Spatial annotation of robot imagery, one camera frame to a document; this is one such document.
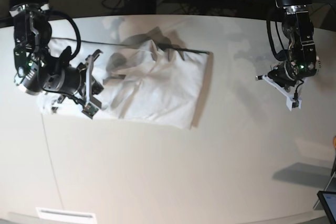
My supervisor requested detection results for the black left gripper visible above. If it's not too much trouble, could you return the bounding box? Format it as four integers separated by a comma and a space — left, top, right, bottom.
267, 62, 298, 90

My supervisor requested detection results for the tablet screen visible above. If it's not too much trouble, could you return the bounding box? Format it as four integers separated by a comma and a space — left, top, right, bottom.
317, 191, 335, 224

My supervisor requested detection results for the white T-shirt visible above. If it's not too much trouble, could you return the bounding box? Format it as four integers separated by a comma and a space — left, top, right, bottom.
38, 39, 215, 130

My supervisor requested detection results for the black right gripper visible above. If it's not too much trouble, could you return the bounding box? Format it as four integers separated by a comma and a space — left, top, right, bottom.
41, 63, 89, 98

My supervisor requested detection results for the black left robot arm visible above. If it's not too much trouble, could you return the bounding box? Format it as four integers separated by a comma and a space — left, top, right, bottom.
266, 0, 319, 90

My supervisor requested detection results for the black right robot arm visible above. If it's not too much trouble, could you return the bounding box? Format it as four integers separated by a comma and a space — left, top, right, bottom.
9, 0, 103, 103

